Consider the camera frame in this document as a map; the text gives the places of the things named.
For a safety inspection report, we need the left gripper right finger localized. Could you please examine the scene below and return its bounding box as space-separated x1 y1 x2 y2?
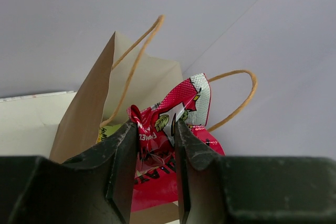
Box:
175 120 335 223

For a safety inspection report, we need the light green snack packet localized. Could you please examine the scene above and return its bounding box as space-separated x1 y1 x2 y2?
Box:
96 124 122 144

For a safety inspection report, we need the red snack packet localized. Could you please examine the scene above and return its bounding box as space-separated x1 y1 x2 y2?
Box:
127 73 224 211

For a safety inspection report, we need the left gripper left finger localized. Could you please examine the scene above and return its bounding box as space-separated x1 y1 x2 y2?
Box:
1 122 137 223

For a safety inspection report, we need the brown paper bag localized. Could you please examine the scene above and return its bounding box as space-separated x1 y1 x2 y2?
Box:
48 14 258 224

